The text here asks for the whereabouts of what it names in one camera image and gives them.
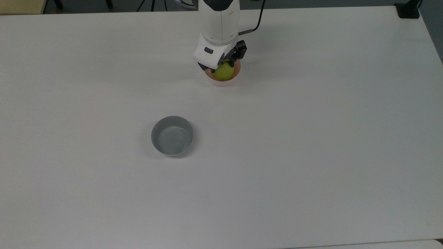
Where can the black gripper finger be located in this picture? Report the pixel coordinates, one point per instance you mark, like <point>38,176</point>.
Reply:
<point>239,51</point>
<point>202,66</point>

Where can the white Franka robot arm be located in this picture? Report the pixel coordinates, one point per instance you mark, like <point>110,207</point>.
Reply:
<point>219,20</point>

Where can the pink bowl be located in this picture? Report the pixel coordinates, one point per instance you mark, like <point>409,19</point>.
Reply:
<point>225,83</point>

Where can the grey bowl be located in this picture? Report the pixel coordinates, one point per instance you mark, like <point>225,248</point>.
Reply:
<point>173,138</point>

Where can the black tripod legs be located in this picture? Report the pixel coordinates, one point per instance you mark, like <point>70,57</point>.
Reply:
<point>152,4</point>

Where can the black chair leg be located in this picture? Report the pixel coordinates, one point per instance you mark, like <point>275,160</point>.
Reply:
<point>109,3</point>
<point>59,3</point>

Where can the black table clamp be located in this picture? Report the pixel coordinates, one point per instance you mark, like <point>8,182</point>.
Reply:
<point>408,10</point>

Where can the light wooden table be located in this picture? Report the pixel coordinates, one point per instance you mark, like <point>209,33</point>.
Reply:
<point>20,6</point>

